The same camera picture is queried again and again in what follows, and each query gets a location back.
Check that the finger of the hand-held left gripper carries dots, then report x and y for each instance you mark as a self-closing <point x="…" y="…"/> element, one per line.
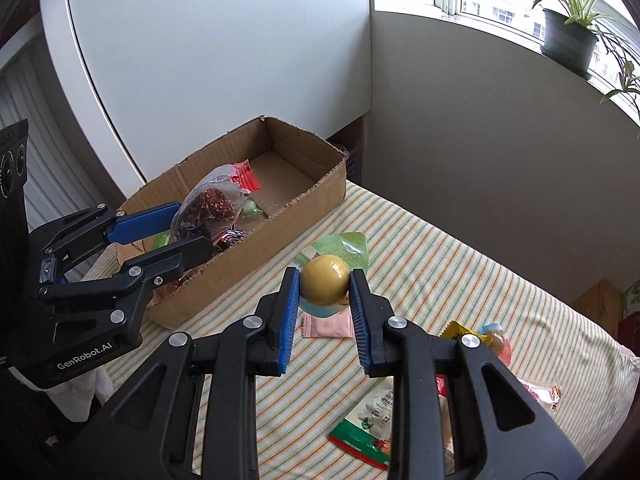
<point x="170" y="262"/>
<point x="145" y="222"/>

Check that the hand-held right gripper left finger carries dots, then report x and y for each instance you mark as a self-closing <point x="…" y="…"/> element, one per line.
<point x="290" y="320"/>

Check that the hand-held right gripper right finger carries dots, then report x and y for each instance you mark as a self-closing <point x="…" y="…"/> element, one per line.
<point x="361" y="320"/>

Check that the pale green snack packet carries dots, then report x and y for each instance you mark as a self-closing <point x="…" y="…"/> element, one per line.
<point x="160" y="240"/>

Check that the small pink packet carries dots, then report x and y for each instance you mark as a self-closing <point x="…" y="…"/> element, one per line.
<point x="330" y="327"/>

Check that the yellow ball snack green wrapper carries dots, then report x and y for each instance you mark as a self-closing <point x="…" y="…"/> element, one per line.
<point x="325" y="277"/>

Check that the red-ended dried fruit packet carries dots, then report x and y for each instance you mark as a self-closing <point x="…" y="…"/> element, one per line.
<point x="207" y="205"/>

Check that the brown cardboard box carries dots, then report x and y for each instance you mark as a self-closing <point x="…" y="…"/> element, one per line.
<point x="280" y="240"/>

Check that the small yellow packet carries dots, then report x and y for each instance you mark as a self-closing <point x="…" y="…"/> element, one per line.
<point x="455" y="332"/>

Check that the green candy packet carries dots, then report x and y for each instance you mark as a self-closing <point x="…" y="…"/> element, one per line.
<point x="252" y="208"/>

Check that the white red green meat packet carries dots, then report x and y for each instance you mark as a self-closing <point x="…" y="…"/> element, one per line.
<point x="370" y="420"/>

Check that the round jelly snack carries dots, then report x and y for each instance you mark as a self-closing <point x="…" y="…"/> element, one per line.
<point x="497" y="345"/>

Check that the clear bread packet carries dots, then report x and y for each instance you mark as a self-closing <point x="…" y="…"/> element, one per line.
<point x="542" y="392"/>

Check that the striped cloth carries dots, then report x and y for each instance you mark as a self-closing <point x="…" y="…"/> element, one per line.
<point x="450" y="270"/>

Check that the white slatted panel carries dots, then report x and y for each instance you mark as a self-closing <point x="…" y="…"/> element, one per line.
<point x="55" y="170"/>

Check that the lavender plastic basket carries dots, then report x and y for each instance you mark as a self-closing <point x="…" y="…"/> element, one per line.
<point x="352" y="160"/>

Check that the white wardrobe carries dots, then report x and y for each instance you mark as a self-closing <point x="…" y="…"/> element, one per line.
<point x="225" y="60"/>

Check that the tan box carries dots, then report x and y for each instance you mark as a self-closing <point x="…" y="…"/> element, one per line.
<point x="600" y="305"/>

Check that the dark wooden cabinet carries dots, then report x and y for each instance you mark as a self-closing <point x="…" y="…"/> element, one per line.
<point x="631" y="332"/>

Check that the green carton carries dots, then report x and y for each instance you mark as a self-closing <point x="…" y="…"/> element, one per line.
<point x="632" y="300"/>

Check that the potted spider plant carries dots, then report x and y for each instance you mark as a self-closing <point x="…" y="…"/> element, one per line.
<point x="570" y="40"/>

